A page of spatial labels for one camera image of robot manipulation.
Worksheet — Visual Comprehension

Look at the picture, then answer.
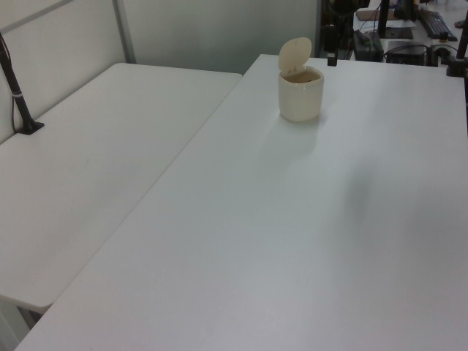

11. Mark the cream lidded trash bin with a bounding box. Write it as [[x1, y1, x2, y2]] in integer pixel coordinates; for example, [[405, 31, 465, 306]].
[[277, 36, 326, 123]]

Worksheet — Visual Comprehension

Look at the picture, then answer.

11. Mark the black clamp mount pole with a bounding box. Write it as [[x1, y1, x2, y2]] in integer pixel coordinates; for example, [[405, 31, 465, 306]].
[[444, 24, 468, 78]]

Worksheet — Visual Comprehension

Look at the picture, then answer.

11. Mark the black monitor stand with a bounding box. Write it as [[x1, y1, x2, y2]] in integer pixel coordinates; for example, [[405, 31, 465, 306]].
[[377, 0, 415, 39]]

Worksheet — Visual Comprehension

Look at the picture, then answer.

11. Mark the white side table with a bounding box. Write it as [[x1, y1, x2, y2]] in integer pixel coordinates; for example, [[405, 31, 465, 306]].
[[0, 62, 244, 309]]

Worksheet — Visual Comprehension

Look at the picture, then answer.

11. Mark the black keyboard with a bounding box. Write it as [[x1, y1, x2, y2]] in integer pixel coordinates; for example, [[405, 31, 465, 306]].
[[419, 10, 459, 41]]

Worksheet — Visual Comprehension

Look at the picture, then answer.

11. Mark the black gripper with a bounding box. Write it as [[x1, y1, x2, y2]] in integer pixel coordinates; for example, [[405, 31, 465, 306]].
[[323, 23, 339, 67]]

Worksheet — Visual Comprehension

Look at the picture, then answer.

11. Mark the dark flat electronics unit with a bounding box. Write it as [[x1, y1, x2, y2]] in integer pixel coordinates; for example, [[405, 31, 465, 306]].
[[386, 39, 429, 66]]

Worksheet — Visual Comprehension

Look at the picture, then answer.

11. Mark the black box with green lights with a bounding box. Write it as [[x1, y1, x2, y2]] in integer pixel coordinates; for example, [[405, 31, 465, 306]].
[[352, 30, 385, 61]]

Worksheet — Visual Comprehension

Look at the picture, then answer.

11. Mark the thin black cable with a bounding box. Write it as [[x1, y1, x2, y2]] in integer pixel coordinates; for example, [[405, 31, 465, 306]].
[[0, 34, 20, 133]]

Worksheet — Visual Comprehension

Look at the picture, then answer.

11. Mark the grey metal partition post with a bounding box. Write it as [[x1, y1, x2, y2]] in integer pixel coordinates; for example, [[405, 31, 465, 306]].
[[112, 0, 137, 64]]

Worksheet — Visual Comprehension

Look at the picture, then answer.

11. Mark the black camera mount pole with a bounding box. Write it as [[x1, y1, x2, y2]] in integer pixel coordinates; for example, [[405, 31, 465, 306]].
[[0, 31, 46, 137]]

